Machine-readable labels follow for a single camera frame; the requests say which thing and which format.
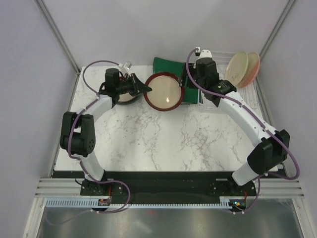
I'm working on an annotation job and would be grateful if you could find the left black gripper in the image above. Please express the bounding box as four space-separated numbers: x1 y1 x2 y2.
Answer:
115 73 152 97

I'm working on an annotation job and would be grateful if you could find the grey-blue plate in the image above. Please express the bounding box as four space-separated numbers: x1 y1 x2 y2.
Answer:
117 95 142 105

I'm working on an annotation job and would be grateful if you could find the dark rimmed beige plate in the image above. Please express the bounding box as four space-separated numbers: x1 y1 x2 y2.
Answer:
144 72 185 112

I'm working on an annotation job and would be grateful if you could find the red rimmed cream plate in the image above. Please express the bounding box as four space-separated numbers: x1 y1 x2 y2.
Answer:
118 93 136 103

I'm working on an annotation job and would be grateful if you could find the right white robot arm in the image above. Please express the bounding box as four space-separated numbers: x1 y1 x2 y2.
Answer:
182 57 291 195

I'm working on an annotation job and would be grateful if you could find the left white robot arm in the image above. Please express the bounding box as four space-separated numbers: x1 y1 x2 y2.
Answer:
60 68 152 195

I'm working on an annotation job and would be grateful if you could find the pale green plate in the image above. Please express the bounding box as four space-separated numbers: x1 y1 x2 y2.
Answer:
224 51 249 86

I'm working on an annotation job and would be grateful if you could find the pink and cream plate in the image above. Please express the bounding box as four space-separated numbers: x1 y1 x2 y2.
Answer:
238 52 261 88

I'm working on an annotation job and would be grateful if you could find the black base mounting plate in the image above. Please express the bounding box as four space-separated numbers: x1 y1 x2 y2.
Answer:
79 170 258 199

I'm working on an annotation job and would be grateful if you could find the green ring binder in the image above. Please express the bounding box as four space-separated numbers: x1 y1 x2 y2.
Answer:
153 57 199 105

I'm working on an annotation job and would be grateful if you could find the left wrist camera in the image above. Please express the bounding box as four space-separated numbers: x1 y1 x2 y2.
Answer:
118 61 132 74

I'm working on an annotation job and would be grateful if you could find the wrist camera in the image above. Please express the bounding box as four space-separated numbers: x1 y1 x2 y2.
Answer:
118 61 132 74
194 47 212 59

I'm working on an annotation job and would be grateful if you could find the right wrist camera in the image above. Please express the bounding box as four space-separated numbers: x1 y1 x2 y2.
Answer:
194 47 212 59

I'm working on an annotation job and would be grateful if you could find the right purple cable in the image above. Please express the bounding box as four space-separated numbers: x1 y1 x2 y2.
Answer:
185 49 301 214

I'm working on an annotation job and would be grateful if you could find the white wire dish rack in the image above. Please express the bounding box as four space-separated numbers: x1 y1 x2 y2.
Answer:
197 51 265 111

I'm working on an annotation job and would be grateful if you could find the left aluminium corner post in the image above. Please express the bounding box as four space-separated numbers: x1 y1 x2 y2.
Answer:
35 0 80 75

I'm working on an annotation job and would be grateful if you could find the aluminium corner post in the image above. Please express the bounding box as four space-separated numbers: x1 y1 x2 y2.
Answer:
259 0 297 60
35 0 80 75

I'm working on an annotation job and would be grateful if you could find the white slotted cable duct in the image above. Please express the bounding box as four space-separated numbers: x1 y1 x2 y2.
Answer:
45 198 246 209

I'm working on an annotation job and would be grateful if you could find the right aluminium corner post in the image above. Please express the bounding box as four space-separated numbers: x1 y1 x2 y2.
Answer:
259 0 297 60

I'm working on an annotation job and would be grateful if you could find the aluminium frame rail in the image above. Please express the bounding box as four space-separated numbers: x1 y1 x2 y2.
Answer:
35 178 304 199

